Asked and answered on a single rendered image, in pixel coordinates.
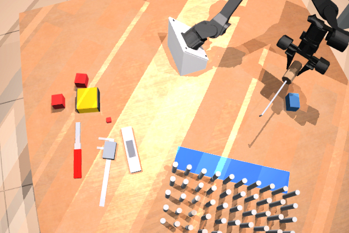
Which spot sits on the small blue block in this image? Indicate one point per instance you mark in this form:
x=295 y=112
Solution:
x=292 y=102

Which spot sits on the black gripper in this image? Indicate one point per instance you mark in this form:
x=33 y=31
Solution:
x=306 y=48

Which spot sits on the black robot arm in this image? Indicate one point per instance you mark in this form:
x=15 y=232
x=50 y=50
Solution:
x=336 y=38

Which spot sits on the yellow box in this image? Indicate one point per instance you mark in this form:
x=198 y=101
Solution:
x=88 y=100

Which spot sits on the blue flat strip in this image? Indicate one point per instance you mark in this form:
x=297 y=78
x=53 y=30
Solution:
x=226 y=166

